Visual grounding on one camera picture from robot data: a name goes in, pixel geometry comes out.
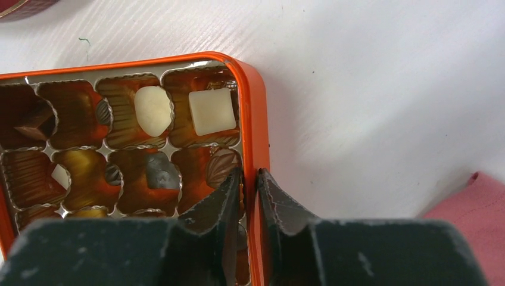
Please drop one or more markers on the brown leaf chocolate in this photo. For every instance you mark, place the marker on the brown leaf chocolate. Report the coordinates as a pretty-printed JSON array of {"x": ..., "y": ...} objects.
[{"x": 220, "y": 164}]

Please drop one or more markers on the pink cloth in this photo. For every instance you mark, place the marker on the pink cloth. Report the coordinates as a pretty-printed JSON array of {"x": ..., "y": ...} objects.
[{"x": 478, "y": 212}]

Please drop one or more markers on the dark square chocolate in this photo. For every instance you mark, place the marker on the dark square chocolate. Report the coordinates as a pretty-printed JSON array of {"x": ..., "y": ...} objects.
[{"x": 161, "y": 173}]

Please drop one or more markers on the white square chocolate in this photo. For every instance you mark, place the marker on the white square chocolate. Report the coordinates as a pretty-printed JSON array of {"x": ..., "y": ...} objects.
[{"x": 212, "y": 111}]

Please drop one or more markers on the round dark red plate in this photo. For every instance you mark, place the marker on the round dark red plate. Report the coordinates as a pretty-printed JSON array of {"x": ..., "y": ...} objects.
[{"x": 13, "y": 10}]

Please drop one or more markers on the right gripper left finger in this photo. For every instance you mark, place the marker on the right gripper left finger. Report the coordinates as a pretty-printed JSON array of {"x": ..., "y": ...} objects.
[{"x": 197, "y": 248}]

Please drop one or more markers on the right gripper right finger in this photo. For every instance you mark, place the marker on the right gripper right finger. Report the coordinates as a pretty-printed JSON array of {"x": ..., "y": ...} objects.
[{"x": 300, "y": 248}]

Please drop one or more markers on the dark leaf chocolate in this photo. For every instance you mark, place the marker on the dark leaf chocolate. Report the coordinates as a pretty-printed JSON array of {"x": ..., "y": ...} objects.
[{"x": 112, "y": 175}]

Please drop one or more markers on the dark ribbed chocolate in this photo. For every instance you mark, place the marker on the dark ribbed chocolate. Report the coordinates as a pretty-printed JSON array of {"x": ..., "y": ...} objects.
[{"x": 103, "y": 113}]

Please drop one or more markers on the white rounded chocolate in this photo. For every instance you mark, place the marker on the white rounded chocolate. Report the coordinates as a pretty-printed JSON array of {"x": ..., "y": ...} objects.
[{"x": 153, "y": 109}]

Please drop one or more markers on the orange compartment chocolate box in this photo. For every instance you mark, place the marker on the orange compartment chocolate box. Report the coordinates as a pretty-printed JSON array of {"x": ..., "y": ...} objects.
[{"x": 84, "y": 147}]

